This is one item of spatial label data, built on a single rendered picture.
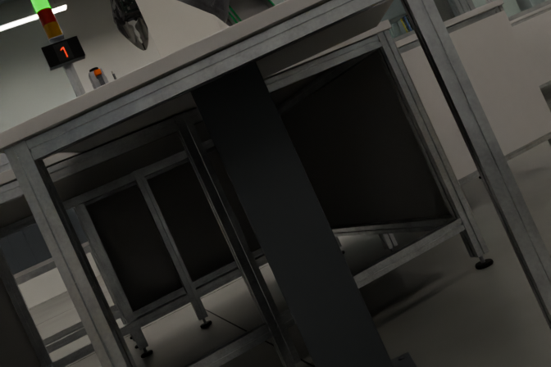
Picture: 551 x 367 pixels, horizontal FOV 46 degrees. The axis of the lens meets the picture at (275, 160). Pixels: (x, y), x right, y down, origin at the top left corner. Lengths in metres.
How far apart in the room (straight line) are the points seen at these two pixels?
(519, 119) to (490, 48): 0.36
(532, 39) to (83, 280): 6.38
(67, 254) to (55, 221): 0.07
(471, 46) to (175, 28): 2.03
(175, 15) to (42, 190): 0.46
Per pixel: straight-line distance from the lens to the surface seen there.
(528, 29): 7.28
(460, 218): 2.15
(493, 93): 3.22
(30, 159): 1.32
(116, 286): 3.20
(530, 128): 3.31
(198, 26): 1.41
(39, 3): 2.29
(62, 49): 2.24
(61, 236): 1.31
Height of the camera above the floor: 0.59
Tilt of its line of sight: level
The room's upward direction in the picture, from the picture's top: 24 degrees counter-clockwise
